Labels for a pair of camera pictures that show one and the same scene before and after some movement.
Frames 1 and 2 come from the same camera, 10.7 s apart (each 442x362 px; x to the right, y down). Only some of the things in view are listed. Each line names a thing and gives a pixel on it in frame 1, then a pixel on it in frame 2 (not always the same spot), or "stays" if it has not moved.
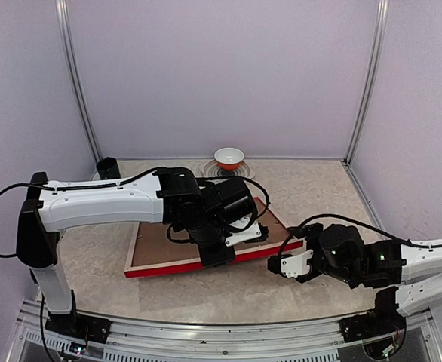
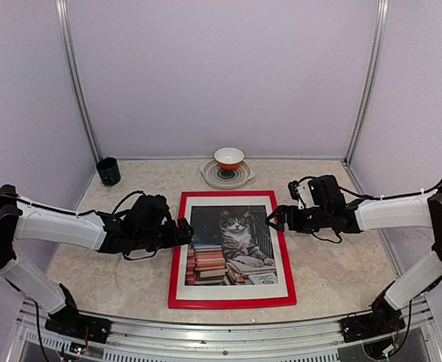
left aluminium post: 66,41 stays
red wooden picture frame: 131,271 → 174,303
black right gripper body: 316,230 → 319,220
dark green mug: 108,168 stays
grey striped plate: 211,169 stays
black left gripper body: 208,256 → 154,241
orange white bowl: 228,158 stays
